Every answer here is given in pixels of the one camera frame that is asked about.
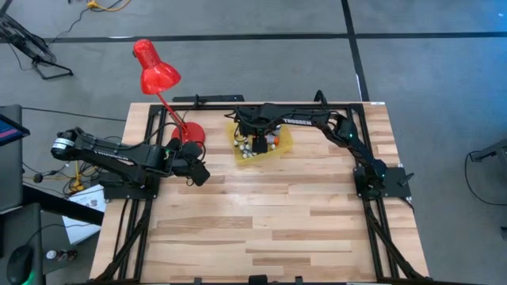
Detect yellow plastic tray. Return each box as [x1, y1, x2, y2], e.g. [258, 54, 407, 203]
[226, 120, 295, 166]

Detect black power strip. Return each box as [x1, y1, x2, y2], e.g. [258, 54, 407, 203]
[171, 94, 246, 104]

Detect red desk lamp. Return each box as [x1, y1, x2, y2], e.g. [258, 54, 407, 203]
[132, 38, 207, 150]

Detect white paper sheet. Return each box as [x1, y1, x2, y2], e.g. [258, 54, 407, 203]
[62, 184, 107, 245]

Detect black side desk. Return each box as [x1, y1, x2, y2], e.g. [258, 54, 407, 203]
[0, 184, 106, 285]

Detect spare white-capped bottle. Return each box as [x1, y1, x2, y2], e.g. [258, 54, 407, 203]
[45, 248, 79, 263]

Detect black computer monitor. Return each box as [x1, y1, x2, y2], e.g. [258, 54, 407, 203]
[0, 104, 32, 213]

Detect black computer mouse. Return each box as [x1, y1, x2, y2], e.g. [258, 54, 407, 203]
[6, 244, 36, 284]

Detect black equipment stand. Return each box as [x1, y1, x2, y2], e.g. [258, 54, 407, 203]
[469, 137, 507, 172]

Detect black right camera cable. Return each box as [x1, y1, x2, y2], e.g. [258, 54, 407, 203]
[224, 110, 243, 138]

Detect black camera cable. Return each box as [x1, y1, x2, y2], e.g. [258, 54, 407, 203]
[134, 122, 187, 151]
[224, 110, 243, 138]

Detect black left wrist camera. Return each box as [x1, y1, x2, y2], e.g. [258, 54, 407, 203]
[191, 161, 212, 188]

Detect black left camera cable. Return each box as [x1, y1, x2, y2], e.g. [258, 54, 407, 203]
[134, 122, 187, 151]

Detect yellow arm cable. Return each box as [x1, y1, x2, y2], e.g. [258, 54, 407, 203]
[71, 160, 100, 195]

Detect thin black floor cable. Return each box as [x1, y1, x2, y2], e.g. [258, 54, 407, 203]
[21, 105, 128, 122]

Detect black ball-ended cable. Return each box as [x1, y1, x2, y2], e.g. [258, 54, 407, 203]
[32, 169, 64, 185]

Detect yellow floor cable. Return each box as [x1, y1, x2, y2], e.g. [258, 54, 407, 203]
[86, 0, 132, 13]

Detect black looped floor cable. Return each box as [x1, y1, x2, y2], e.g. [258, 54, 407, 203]
[463, 150, 507, 207]

